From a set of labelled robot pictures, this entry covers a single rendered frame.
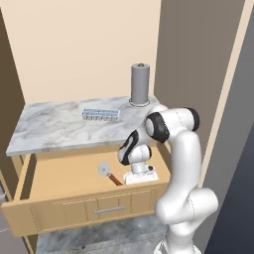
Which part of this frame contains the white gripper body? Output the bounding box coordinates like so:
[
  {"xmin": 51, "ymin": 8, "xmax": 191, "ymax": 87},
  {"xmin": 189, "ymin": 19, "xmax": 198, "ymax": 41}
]
[{"xmin": 123, "ymin": 170, "xmax": 160, "ymax": 186}]

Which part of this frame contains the tan wooden drawer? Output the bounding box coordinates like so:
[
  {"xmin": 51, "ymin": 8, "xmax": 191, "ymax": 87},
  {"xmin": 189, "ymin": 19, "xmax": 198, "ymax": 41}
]
[{"xmin": 0, "ymin": 142, "xmax": 173, "ymax": 238}]

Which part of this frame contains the grey paper towel roll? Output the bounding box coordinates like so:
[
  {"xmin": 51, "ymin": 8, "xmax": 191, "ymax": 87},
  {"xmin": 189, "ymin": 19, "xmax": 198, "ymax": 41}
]
[{"xmin": 128, "ymin": 63, "xmax": 152, "ymax": 108}]

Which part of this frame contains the pizza cutter with brown handle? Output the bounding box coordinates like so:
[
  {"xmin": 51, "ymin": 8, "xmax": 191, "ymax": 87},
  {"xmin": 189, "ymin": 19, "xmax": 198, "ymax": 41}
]
[{"xmin": 97, "ymin": 161, "xmax": 124, "ymax": 187}]

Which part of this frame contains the silver drawer handle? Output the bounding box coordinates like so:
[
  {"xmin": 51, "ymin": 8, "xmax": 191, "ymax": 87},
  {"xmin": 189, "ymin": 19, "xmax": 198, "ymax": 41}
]
[{"xmin": 92, "ymin": 204, "xmax": 128, "ymax": 215}]

